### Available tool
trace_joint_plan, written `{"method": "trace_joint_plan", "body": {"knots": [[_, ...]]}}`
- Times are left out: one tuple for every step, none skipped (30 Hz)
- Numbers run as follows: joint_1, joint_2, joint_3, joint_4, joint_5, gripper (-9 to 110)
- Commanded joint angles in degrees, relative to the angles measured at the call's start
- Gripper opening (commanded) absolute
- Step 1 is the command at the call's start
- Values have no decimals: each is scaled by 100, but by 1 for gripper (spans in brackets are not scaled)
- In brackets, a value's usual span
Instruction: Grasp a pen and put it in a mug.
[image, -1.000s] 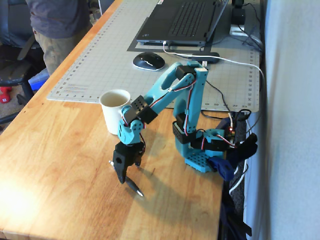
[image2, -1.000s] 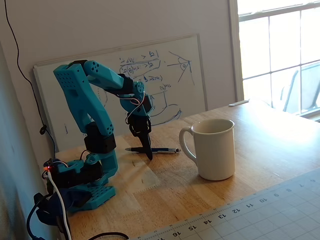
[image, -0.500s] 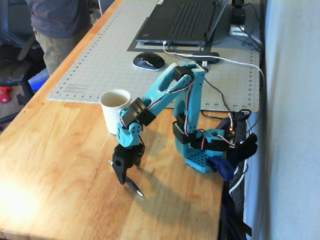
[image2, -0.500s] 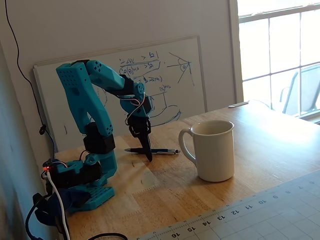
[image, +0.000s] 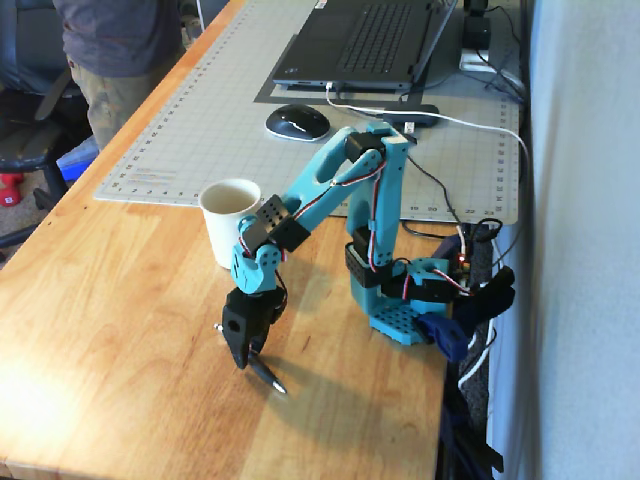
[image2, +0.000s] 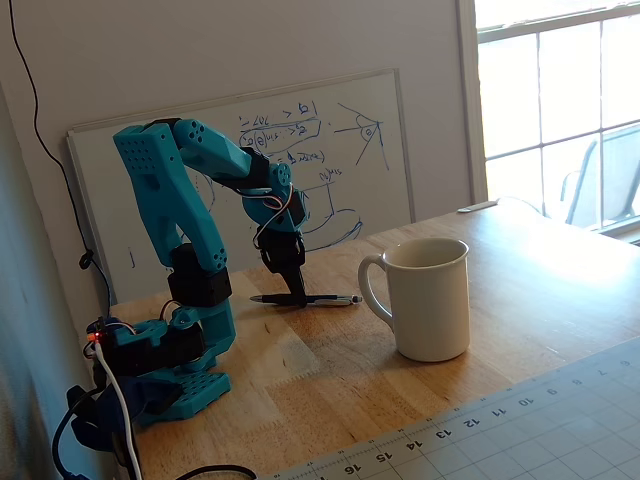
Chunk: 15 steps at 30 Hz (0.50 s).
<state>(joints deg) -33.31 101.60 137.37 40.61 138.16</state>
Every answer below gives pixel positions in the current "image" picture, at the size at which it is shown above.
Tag grey gridded cutting mat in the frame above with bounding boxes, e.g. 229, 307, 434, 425
93, 0, 522, 225

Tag black power adapter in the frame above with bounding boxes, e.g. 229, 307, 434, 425
461, 13, 495, 52

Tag dark grey laptop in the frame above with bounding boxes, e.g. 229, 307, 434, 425
269, 0, 459, 94

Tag controller board with red light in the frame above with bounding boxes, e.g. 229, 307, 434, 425
451, 246, 474, 282

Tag white usb cable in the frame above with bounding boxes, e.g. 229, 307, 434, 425
324, 81, 533, 394

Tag dark blue table clamp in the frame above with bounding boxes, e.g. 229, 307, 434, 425
416, 267, 517, 363

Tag tangled black cables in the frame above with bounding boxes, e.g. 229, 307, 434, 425
476, 3, 529, 107

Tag red dumbbell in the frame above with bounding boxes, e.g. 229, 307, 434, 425
0, 171, 27, 208

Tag black computer mouse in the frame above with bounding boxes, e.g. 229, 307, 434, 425
264, 103, 333, 143

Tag black power cable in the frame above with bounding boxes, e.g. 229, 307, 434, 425
401, 217, 505, 254

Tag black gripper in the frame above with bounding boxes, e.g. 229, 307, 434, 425
221, 287, 290, 371

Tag black office chair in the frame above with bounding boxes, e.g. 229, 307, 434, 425
0, 0, 97, 251

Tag blue plastic object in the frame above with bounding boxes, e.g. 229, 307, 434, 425
55, 135, 100, 186

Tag black usb hub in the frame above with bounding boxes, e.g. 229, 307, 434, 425
381, 103, 442, 133

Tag cream ceramic mug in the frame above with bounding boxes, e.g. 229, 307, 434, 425
198, 177, 263, 272

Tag dark blue mechanical pen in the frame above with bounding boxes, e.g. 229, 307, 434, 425
213, 323, 289, 396

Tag person in grey shirt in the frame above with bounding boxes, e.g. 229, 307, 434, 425
51, 0, 189, 152

